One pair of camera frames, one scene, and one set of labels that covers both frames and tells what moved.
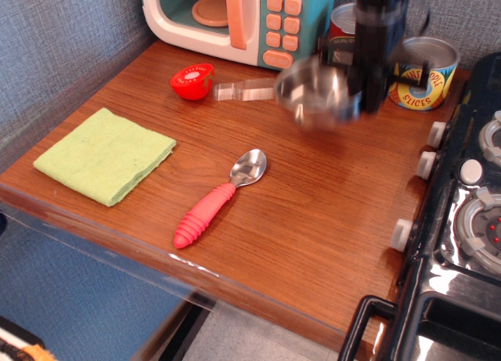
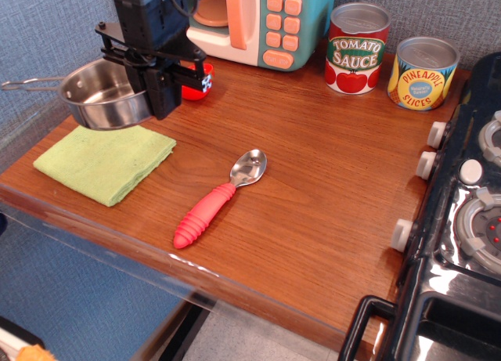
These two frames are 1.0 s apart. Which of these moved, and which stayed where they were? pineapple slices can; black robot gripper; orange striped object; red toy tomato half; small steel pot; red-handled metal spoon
Moved: black robot gripper; small steel pot
Stayed: red toy tomato half; red-handled metal spoon; orange striped object; pineapple slices can
